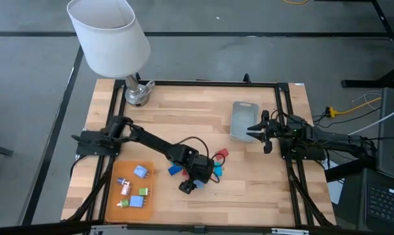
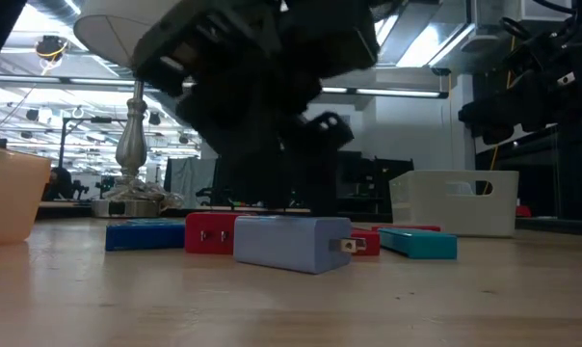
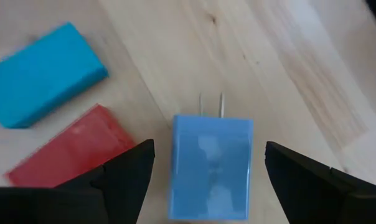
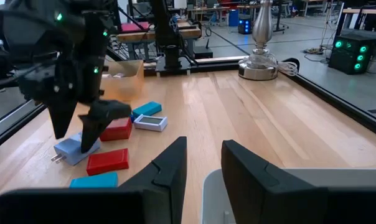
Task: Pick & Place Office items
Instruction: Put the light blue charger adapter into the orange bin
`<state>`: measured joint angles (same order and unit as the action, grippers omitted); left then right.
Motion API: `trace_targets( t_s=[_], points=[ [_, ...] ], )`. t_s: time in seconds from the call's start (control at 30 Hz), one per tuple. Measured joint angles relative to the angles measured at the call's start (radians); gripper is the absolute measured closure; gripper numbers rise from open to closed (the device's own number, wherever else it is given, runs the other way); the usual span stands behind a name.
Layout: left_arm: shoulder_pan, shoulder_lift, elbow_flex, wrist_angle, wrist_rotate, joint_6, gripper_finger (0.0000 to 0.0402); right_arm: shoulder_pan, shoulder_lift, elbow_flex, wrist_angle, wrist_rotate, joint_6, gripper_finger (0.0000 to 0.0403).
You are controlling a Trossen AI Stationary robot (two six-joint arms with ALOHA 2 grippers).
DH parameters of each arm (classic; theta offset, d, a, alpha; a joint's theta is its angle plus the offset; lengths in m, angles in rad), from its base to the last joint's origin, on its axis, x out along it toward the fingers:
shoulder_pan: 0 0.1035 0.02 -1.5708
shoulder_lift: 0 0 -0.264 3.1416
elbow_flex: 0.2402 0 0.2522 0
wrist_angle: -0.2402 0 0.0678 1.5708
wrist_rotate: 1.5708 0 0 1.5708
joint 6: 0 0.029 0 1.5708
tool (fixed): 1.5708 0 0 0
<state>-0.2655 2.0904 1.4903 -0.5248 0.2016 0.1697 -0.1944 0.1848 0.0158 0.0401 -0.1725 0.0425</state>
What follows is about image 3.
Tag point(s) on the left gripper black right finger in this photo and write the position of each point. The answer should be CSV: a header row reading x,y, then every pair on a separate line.
x,y
315,199

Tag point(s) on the cyan plastic box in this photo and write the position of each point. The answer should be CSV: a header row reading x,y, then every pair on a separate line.
x,y
41,74

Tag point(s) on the red plastic box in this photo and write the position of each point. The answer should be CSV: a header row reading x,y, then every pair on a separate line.
x,y
73,149

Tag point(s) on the light blue wall charger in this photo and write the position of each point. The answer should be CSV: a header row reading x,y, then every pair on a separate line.
x,y
209,168

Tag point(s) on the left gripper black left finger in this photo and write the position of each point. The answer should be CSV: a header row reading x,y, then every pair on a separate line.
x,y
82,205

